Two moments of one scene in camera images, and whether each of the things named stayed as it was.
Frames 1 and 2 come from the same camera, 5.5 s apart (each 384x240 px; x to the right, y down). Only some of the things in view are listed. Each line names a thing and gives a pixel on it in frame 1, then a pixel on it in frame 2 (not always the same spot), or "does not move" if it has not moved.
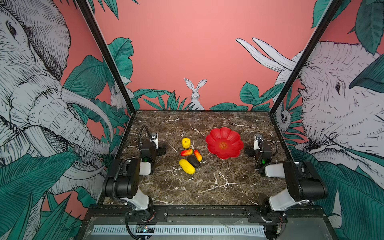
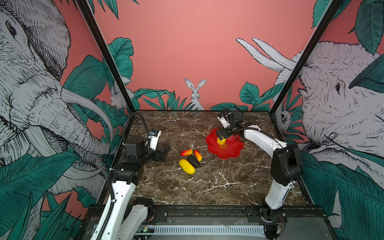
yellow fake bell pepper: x=186 y=143 -> x=221 y=142
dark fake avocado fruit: x=192 y=159 does not move
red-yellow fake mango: x=186 y=153 does not move
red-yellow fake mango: x=198 y=155 does not move
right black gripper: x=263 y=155 -> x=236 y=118
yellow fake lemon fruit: x=186 y=166 does not move
